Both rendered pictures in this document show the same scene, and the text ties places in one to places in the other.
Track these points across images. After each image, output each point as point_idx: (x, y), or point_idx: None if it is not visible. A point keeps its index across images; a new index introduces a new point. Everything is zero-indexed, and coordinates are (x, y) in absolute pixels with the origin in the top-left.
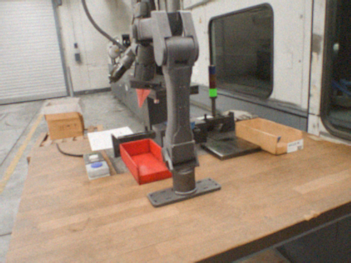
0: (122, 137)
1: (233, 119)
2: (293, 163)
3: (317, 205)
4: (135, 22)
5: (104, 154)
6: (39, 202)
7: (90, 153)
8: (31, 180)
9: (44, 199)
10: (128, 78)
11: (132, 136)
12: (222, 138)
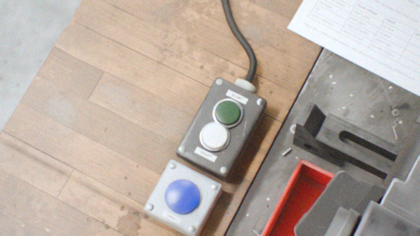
0: (330, 140)
1: None
2: None
3: None
4: (356, 230)
5: (294, 88)
6: (1, 214)
7: (226, 102)
8: (54, 73)
9: (17, 210)
10: (307, 218)
11: (359, 160)
12: None
